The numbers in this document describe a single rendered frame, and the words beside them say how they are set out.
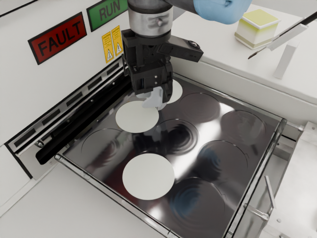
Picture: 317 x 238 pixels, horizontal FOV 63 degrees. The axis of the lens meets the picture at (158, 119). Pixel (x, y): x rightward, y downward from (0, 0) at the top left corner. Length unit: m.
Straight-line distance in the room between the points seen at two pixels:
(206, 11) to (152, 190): 0.32
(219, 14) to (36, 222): 0.51
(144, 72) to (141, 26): 0.09
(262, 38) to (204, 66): 0.16
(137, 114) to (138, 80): 0.13
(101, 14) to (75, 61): 0.11
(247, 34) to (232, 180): 0.38
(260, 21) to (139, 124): 0.39
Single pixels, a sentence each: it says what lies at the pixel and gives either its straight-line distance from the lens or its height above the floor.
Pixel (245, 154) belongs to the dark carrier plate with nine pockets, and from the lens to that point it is 0.57.
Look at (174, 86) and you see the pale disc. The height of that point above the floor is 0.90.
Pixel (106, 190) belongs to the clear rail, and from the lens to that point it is 0.51.
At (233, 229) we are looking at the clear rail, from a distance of 0.49.
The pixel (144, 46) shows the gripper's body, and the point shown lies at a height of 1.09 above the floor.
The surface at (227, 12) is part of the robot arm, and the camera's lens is 0.35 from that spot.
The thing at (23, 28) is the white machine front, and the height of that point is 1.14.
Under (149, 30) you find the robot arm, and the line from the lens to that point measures 0.45.
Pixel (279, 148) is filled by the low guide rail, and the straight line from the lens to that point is 0.67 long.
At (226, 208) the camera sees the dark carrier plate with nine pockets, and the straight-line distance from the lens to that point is 0.50.
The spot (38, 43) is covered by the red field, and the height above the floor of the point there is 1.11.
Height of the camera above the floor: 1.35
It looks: 49 degrees down
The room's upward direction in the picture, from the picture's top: straight up
